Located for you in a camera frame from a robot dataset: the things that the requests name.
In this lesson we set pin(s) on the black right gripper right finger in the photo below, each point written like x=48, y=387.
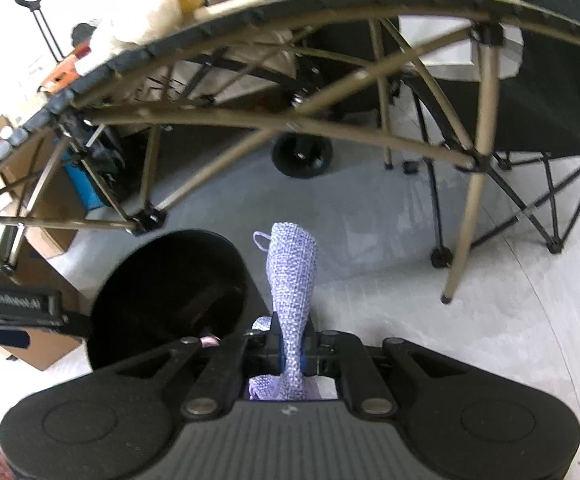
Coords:
x=343, y=358

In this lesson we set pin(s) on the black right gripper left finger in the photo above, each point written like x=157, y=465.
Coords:
x=223, y=379

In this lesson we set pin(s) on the purple knitted pouch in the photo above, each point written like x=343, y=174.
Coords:
x=291, y=269

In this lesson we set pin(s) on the black round trash bin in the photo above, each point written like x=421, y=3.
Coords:
x=189, y=283

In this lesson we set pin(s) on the black cart wheel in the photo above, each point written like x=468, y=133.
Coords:
x=301, y=156

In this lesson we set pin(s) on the orange cardboard box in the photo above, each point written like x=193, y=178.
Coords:
x=64, y=72

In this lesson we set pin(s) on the black folding chair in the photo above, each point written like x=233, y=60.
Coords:
x=538, y=113

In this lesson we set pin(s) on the tan folding table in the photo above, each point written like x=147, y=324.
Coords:
x=123, y=144

